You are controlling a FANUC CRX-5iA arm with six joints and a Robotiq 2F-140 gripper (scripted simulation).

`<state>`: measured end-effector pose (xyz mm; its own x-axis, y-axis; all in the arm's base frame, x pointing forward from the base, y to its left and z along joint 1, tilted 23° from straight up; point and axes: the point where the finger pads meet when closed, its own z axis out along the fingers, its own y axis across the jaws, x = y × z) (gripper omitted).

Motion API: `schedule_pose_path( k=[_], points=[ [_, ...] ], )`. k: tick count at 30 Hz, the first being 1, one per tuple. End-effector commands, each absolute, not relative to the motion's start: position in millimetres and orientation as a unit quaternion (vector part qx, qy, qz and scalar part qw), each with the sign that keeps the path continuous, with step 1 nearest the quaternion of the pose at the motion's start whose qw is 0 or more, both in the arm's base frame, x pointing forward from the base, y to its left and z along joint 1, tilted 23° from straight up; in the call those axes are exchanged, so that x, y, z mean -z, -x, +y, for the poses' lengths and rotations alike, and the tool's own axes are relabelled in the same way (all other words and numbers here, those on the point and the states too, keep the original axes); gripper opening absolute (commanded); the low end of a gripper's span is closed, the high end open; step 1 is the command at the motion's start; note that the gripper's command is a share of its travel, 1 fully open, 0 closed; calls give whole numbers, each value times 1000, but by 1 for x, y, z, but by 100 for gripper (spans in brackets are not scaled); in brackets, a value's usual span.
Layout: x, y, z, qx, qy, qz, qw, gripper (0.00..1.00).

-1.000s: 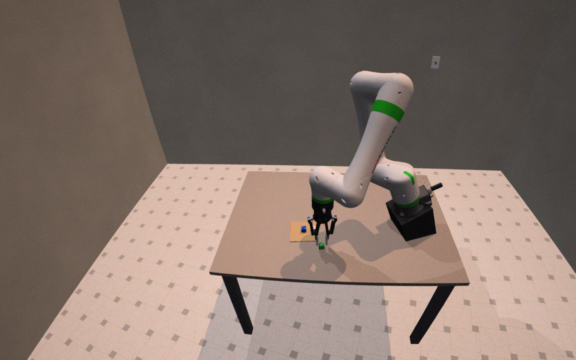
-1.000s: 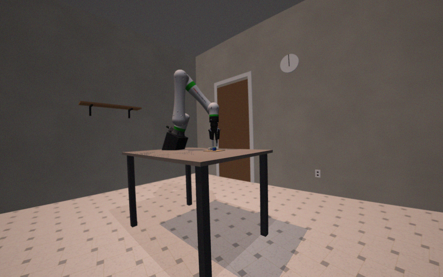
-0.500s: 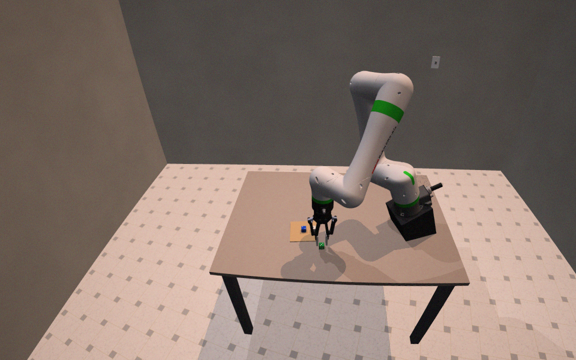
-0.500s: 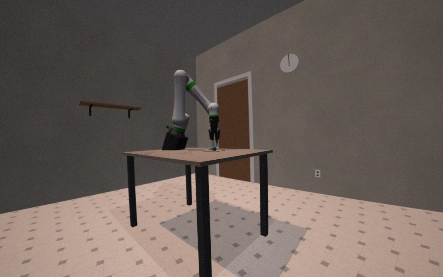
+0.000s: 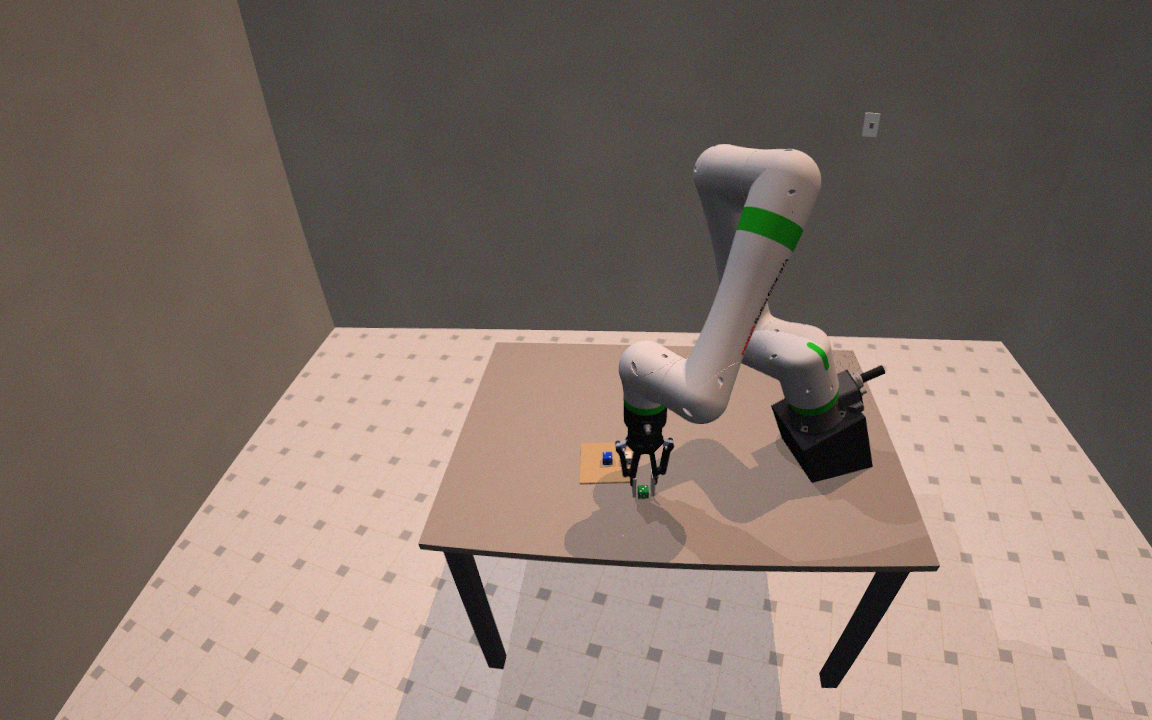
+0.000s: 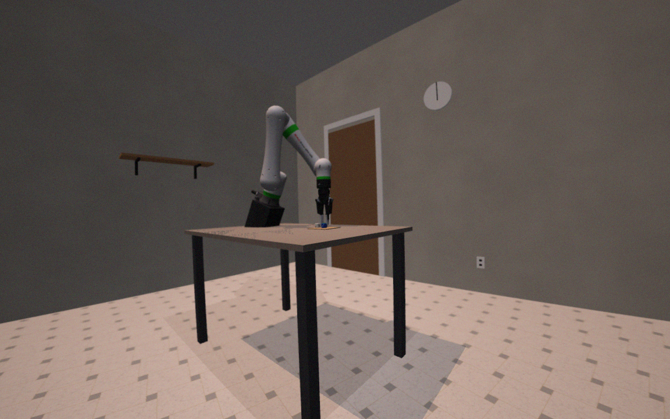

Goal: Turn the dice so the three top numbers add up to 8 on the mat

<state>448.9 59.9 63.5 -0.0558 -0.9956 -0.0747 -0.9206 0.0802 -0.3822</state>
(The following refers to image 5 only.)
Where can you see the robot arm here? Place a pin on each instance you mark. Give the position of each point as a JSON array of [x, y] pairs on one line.
[[780, 188]]

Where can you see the orange mat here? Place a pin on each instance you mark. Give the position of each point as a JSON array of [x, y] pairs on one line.
[[592, 470]]

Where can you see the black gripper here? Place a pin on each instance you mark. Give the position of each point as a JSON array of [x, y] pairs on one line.
[[639, 444]]

